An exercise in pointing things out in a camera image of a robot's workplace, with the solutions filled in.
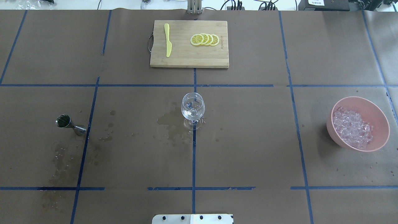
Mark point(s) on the black box with label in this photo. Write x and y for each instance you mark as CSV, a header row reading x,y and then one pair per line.
x,y
323,5

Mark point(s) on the pink bowl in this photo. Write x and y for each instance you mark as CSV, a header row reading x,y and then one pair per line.
x,y
370,113

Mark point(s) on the lemon slice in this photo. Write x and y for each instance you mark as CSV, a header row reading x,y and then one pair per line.
x,y
209,40
205,36
197,39
215,39

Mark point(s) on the aluminium camera post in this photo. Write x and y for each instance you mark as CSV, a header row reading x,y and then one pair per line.
x,y
194,7

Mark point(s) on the bamboo cutting board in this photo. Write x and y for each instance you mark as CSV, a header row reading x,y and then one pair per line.
x,y
184,54

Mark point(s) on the clear wine glass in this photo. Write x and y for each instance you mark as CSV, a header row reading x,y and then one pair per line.
x,y
193,109

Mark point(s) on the yellow plastic knife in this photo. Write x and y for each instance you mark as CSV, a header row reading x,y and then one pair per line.
x,y
167,40

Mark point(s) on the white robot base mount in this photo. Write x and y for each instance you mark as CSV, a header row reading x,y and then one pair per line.
x,y
193,219

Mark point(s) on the pile of ice cubes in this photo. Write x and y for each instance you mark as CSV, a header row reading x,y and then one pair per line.
x,y
351,127

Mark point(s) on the steel double jigger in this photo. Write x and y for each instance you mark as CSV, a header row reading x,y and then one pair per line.
x,y
64,121

